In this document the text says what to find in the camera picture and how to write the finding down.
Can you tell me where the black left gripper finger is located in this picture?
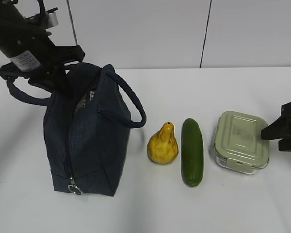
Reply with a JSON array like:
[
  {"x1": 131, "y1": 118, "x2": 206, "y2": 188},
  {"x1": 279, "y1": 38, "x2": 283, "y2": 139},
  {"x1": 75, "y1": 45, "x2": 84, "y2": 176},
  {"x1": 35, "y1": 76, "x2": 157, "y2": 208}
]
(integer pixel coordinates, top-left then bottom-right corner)
[
  {"x1": 52, "y1": 63, "x2": 73, "y2": 98},
  {"x1": 28, "y1": 75, "x2": 55, "y2": 93}
]

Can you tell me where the dark blue lunch bag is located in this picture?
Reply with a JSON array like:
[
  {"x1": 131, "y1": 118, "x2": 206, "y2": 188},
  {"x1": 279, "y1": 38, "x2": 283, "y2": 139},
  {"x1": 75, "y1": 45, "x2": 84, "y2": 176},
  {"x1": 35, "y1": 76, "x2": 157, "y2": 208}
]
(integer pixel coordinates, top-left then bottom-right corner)
[{"x1": 6, "y1": 62, "x2": 146, "y2": 196}]

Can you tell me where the green cucumber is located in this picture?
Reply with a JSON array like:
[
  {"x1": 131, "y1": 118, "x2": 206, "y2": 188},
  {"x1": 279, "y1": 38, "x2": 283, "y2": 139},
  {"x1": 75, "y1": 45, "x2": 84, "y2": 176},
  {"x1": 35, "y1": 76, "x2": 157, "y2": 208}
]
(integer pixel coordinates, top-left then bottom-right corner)
[{"x1": 181, "y1": 118, "x2": 204, "y2": 187}]

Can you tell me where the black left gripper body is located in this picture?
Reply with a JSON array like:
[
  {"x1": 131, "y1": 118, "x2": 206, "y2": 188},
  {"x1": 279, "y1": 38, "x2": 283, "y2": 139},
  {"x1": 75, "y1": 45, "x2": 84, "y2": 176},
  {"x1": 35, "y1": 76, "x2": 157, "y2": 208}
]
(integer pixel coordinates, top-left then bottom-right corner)
[{"x1": 0, "y1": 45, "x2": 85, "y2": 80}]

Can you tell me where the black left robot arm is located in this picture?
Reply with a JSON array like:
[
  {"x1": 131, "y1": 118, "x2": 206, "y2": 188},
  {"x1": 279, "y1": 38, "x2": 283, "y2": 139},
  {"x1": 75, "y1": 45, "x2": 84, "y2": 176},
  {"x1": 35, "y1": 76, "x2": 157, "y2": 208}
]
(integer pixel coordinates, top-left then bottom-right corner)
[{"x1": 0, "y1": 0, "x2": 85, "y2": 96}]

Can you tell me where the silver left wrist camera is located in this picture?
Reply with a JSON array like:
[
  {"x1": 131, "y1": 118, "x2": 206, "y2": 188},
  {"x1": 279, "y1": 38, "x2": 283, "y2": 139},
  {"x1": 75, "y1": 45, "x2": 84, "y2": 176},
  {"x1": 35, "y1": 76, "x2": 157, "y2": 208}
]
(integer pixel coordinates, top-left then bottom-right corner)
[{"x1": 26, "y1": 8, "x2": 60, "y2": 30}]

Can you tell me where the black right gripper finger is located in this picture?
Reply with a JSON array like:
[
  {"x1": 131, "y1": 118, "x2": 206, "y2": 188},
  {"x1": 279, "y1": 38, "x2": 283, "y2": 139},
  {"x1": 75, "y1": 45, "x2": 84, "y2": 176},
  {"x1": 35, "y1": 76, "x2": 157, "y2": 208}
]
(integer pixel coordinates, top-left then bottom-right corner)
[
  {"x1": 261, "y1": 117, "x2": 287, "y2": 140},
  {"x1": 278, "y1": 139, "x2": 291, "y2": 152}
]

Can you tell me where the green lidded glass container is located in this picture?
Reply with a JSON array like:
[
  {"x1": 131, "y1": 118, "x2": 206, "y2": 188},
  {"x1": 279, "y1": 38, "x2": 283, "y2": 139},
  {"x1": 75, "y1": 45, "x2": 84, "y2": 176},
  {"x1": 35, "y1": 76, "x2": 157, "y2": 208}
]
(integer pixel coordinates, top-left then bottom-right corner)
[{"x1": 211, "y1": 111, "x2": 270, "y2": 175}]

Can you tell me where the silver zipper pull ring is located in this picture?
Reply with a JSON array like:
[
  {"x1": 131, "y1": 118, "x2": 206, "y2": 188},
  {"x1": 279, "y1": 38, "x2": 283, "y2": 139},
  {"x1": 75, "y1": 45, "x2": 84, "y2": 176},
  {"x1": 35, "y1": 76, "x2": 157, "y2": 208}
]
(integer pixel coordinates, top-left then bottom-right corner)
[{"x1": 67, "y1": 177, "x2": 84, "y2": 196}]

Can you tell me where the yellow pear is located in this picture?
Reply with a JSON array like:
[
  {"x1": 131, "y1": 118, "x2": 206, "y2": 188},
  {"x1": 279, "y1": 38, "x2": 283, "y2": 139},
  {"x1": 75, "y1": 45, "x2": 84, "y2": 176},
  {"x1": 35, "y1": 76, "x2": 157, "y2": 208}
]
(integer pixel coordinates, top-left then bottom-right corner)
[{"x1": 147, "y1": 122, "x2": 179, "y2": 165}]

